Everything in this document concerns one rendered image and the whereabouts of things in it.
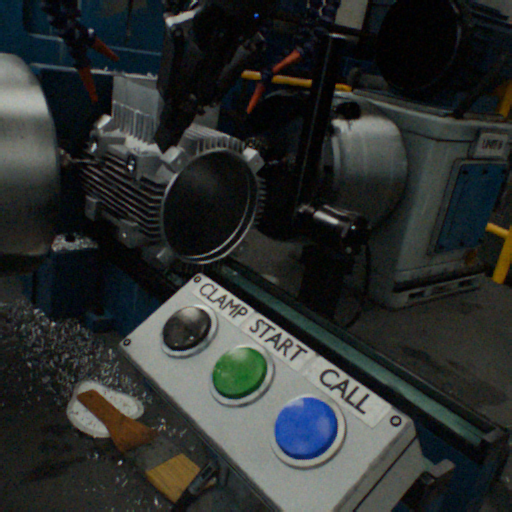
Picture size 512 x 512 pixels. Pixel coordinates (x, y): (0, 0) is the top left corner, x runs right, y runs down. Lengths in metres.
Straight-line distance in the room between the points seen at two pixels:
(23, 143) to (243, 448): 0.41
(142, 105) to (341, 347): 0.40
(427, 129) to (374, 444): 0.83
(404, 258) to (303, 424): 0.84
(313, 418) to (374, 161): 0.71
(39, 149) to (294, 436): 0.43
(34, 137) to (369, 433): 0.45
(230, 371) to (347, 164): 0.63
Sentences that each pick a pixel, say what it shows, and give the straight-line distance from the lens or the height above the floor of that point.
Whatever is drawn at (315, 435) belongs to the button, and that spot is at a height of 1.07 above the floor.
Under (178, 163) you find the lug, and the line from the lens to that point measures 0.71.
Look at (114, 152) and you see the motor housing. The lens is 0.79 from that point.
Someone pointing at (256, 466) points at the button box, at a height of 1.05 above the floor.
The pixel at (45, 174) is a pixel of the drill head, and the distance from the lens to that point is 0.62.
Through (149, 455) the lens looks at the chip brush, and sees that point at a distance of 0.65.
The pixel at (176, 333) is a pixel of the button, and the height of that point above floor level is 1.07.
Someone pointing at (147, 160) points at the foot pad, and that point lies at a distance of 0.73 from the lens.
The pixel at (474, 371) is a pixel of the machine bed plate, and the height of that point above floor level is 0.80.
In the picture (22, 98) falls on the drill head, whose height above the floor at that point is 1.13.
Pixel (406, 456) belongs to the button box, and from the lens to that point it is 0.29.
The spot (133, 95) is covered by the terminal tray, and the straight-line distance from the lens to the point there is 0.82.
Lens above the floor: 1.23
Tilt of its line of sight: 21 degrees down
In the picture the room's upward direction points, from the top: 11 degrees clockwise
